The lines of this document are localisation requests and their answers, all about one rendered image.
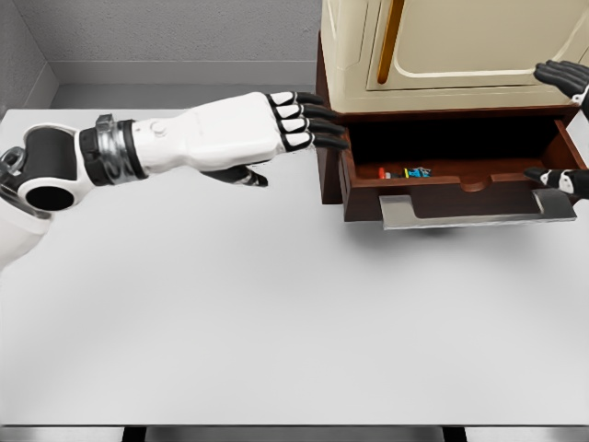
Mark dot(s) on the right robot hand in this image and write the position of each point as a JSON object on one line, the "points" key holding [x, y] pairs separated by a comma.
{"points": [[559, 73]]}

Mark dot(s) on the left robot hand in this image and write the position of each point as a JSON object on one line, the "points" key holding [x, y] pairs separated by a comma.
{"points": [[230, 133]]}

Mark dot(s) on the brown wooden drawer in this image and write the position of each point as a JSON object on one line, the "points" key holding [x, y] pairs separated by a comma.
{"points": [[442, 195]]}

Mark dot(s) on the small multicoloured switch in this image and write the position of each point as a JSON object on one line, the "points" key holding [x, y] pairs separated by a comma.
{"points": [[416, 173]]}

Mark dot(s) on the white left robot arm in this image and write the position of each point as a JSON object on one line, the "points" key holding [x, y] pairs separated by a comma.
{"points": [[152, 143]]}

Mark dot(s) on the cream and brown cabinet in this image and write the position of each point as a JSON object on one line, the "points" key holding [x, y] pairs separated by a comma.
{"points": [[442, 41]]}

